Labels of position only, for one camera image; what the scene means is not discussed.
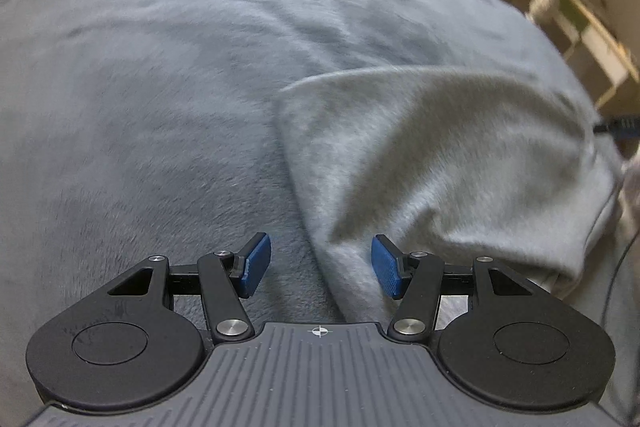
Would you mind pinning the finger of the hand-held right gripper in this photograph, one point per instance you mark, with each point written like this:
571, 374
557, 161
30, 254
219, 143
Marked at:
620, 129

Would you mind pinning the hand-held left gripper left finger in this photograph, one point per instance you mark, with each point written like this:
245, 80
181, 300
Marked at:
256, 264

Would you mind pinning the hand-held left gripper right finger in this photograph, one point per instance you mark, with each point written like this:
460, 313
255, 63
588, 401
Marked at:
387, 264

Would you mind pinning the grey sweatpants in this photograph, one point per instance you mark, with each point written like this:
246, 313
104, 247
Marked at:
425, 157

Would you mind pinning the cream side table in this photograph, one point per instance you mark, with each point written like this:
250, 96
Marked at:
595, 37

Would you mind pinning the cream bed post finial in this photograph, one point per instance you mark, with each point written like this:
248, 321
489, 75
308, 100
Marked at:
542, 4

